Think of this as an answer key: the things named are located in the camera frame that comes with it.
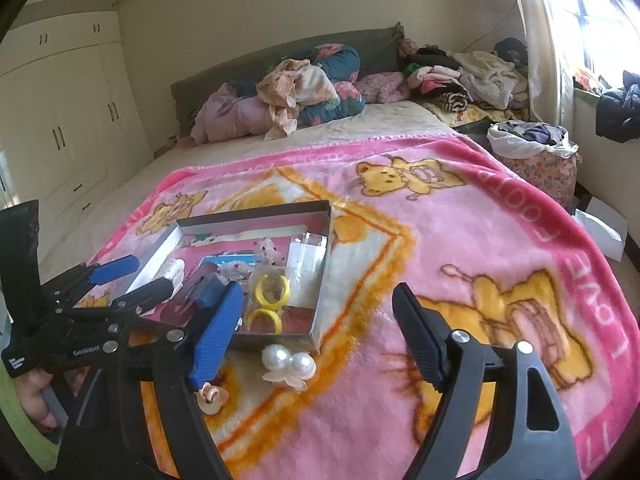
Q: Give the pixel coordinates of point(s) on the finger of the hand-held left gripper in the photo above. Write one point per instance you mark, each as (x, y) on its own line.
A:
(150, 294)
(117, 267)

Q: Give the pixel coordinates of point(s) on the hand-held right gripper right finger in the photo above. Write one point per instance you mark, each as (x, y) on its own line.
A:
(425, 345)

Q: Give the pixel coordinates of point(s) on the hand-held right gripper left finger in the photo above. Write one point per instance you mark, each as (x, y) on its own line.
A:
(215, 340)

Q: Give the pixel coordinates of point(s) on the dark maroon claw hair clip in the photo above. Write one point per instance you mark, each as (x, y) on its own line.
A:
(182, 305)

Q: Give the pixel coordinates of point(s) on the clear plastic jewelry bag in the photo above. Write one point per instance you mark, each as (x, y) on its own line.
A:
(250, 305)
(307, 265)

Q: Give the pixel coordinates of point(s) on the grey cardboard box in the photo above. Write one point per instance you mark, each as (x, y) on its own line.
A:
(322, 280)

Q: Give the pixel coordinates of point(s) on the person's left hand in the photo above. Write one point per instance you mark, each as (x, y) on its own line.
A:
(35, 400)

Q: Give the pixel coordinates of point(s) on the white pink hair bow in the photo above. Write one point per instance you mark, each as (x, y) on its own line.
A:
(170, 270)

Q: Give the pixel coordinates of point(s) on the small pink hair clip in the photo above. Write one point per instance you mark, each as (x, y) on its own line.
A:
(212, 397)

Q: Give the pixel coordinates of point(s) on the white pearl hair clip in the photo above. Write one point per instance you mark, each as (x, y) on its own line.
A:
(287, 366)

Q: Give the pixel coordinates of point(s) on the pink polka dot scrunchie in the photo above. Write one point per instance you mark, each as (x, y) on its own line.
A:
(272, 251)

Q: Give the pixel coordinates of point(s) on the pink bear printed blanket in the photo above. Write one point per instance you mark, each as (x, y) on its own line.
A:
(450, 210)

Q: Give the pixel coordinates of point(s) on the cream wardrobe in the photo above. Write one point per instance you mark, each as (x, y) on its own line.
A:
(65, 110)

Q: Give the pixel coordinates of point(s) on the beige bed sheet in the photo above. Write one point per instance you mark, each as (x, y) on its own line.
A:
(250, 152)

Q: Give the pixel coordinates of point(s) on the pink duvet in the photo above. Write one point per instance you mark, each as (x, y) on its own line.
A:
(225, 115)

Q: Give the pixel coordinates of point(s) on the floral laundry basket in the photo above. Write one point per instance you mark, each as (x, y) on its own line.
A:
(535, 165)

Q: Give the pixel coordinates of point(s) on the white paper box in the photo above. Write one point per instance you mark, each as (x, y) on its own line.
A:
(602, 230)

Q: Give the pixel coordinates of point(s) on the peach patterned cloth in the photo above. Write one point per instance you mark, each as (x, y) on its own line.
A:
(295, 87)

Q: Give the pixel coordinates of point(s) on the pink floral cloth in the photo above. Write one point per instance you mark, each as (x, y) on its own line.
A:
(382, 87)

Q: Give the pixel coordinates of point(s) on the pile of mixed clothes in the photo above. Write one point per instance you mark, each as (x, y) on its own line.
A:
(480, 80)

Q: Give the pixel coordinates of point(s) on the dark teal floral quilt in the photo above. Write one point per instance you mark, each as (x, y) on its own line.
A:
(335, 60)

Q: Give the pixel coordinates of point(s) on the dark jacket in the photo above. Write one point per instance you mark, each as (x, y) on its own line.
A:
(620, 112)

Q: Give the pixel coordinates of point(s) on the cream curtain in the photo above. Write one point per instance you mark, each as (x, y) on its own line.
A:
(545, 50)

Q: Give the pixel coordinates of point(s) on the window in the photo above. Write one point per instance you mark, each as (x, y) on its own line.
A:
(605, 10)

